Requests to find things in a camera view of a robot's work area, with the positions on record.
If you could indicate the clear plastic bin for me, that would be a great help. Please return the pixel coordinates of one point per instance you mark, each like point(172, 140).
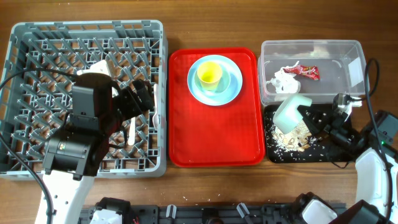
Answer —
point(341, 64)

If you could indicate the small teal saucer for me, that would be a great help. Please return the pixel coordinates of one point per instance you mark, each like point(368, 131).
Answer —
point(222, 86)

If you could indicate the white napkin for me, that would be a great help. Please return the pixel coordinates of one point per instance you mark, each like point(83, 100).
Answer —
point(285, 82)

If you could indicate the yellow plastic cup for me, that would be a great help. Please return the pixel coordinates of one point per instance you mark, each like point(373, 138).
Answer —
point(209, 74)

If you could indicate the mint green bowl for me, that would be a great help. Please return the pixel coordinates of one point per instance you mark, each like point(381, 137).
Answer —
point(287, 116)

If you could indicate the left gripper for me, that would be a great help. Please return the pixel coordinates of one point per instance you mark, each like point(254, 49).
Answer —
point(135, 108)

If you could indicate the red candy wrapper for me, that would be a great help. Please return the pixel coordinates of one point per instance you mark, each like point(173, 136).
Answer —
point(310, 72)

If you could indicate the grey dishwasher rack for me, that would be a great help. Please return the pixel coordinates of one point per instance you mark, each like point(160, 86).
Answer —
point(37, 90)

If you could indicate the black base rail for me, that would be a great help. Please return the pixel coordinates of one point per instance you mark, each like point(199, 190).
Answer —
point(267, 213)

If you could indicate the rice and nut leftovers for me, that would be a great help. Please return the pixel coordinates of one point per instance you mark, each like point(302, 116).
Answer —
point(298, 140)

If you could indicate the light blue plate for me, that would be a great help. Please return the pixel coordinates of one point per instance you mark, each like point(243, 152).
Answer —
point(218, 99)

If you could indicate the red plastic tray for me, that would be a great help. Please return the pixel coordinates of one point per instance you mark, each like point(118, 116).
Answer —
point(201, 135)

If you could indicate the black plastic tray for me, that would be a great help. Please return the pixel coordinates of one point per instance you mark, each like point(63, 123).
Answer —
point(320, 151)

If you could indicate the white plastic fork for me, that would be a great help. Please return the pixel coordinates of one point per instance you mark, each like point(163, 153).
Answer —
point(155, 118)

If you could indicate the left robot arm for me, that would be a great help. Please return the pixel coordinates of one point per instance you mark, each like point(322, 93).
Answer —
point(74, 152)

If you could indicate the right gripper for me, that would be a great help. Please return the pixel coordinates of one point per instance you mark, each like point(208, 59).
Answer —
point(315, 127)

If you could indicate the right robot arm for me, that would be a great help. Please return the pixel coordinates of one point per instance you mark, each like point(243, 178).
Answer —
point(370, 149)

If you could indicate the white plastic spoon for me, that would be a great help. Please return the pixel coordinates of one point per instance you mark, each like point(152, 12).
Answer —
point(132, 132)

